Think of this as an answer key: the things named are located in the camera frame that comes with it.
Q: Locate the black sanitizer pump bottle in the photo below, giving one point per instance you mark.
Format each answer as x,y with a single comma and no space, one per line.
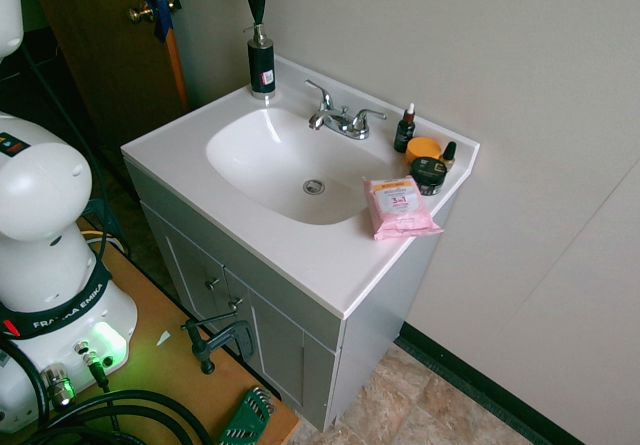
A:
261,67

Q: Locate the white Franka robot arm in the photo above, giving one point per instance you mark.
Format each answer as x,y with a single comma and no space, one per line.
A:
45,245

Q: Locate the blue tape strips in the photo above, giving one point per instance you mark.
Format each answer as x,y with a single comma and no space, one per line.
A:
161,15

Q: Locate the brass door knob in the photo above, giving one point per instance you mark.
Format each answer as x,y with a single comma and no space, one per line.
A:
140,13

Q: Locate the brown wooden door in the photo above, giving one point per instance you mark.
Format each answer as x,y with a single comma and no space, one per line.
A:
100,65

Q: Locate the chrome sink drain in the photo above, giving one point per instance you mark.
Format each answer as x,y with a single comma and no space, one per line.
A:
314,186

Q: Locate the tall dark green dropper bottle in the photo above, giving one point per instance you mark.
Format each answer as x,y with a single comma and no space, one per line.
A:
404,132

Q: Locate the orange round jar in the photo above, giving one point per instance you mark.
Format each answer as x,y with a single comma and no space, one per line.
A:
422,147

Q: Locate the black round jar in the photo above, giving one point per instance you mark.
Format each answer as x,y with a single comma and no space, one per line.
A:
427,177

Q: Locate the small black-capped dropper bottle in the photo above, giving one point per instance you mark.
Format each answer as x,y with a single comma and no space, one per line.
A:
449,157

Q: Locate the white vanity sink top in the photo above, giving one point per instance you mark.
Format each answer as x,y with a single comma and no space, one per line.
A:
300,245

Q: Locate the pink facial wipes pack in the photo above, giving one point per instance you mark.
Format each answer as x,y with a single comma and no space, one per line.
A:
400,207

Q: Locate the metal cabinet door knob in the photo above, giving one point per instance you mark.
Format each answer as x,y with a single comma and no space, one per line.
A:
214,283
235,304

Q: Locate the grey vanity cabinet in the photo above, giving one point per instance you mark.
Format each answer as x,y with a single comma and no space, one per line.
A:
280,335

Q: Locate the white paper scrap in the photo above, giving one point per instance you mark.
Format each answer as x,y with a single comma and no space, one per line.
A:
163,338

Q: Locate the black metal C-clamp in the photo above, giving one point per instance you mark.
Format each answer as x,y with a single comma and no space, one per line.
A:
205,347

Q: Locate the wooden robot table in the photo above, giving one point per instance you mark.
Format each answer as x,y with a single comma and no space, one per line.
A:
165,365

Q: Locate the green hex key set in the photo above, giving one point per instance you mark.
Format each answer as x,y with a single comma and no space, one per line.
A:
250,412

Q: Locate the black wall baseboard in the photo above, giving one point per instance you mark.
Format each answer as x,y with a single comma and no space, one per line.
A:
490,385

